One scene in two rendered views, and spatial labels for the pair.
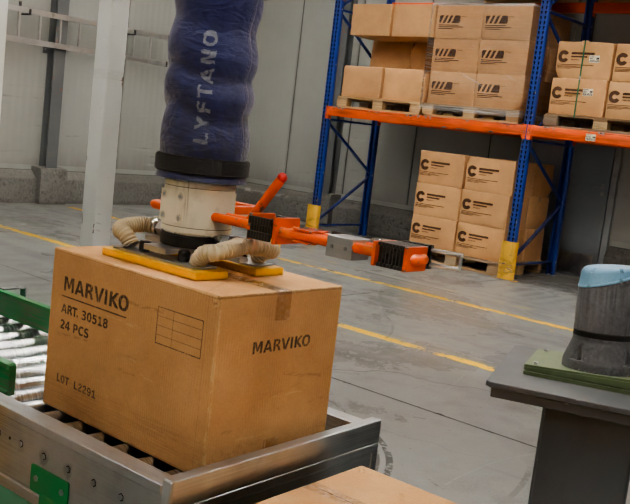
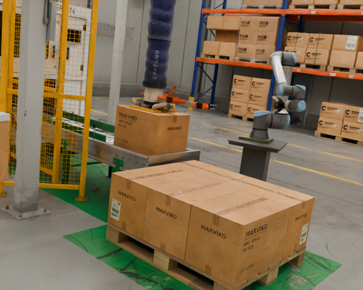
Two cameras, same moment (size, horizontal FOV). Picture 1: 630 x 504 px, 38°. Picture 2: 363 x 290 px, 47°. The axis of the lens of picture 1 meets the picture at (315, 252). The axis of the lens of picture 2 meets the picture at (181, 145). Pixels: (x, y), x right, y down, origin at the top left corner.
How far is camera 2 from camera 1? 1.79 m
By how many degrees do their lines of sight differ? 4
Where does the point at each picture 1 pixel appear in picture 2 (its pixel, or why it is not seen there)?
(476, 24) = (256, 25)
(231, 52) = (162, 56)
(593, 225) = not seen: hidden behind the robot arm
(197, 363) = (154, 132)
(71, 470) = (124, 157)
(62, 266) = (118, 110)
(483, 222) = (257, 103)
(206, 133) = (155, 76)
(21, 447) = (110, 153)
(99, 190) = (115, 90)
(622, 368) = (263, 137)
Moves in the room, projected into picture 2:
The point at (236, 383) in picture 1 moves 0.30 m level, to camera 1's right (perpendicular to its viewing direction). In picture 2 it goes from (163, 137) to (196, 141)
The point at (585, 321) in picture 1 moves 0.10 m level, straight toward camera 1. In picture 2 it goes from (254, 125) to (252, 126)
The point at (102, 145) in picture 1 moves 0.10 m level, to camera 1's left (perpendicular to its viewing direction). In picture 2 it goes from (116, 75) to (110, 74)
